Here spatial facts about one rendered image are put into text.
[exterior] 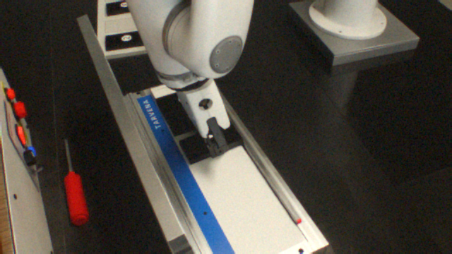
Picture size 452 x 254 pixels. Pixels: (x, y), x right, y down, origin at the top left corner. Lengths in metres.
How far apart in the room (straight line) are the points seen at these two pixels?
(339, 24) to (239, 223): 0.56
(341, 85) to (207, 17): 0.52
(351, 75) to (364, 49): 0.08
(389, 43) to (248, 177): 0.50
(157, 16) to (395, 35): 0.68
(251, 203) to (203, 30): 0.31
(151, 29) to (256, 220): 0.32
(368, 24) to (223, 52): 0.64
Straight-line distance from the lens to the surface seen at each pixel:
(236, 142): 0.71
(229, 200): 0.66
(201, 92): 0.57
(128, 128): 0.50
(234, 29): 0.45
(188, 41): 0.45
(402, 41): 1.04
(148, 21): 0.50
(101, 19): 1.11
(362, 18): 1.02
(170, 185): 0.68
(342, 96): 0.88
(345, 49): 0.96
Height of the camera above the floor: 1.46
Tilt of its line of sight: 45 degrees down
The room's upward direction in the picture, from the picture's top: straight up
